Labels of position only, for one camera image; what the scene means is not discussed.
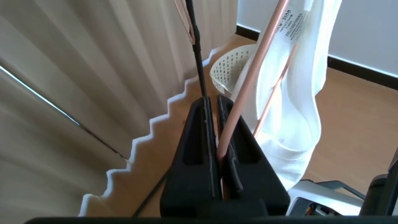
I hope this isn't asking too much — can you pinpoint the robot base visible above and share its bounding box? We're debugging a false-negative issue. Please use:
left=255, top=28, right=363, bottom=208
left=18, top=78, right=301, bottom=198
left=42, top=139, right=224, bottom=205
left=285, top=146, right=398, bottom=218

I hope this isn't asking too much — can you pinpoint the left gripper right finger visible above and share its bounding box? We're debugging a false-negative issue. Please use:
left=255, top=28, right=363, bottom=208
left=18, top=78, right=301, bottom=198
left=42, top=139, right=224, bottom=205
left=216, top=94, right=291, bottom=217

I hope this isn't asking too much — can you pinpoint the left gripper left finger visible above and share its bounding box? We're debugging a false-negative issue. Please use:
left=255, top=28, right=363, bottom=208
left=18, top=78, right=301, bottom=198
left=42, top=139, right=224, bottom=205
left=160, top=96, right=223, bottom=218

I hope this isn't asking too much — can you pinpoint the white printed t-shirt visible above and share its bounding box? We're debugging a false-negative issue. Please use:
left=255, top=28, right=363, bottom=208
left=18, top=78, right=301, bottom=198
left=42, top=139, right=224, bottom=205
left=231, top=0, right=343, bottom=191

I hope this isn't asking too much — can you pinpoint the black clothes rack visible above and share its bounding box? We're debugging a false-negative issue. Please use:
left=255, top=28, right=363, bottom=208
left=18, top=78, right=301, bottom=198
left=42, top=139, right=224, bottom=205
left=132, top=0, right=208, bottom=218

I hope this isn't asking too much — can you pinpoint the pink clothes hanger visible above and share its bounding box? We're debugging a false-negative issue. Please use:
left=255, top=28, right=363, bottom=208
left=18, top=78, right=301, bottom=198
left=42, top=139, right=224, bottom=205
left=216, top=0, right=299, bottom=160
left=173, top=0, right=197, bottom=45

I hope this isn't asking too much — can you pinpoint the beige curtain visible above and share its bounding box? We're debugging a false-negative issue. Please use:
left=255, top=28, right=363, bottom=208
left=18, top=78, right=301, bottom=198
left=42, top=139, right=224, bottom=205
left=0, top=0, right=239, bottom=217

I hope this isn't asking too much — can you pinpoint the white laundry basket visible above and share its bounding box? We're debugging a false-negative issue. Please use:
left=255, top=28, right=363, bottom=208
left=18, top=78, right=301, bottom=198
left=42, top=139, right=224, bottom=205
left=209, top=43, right=259, bottom=96

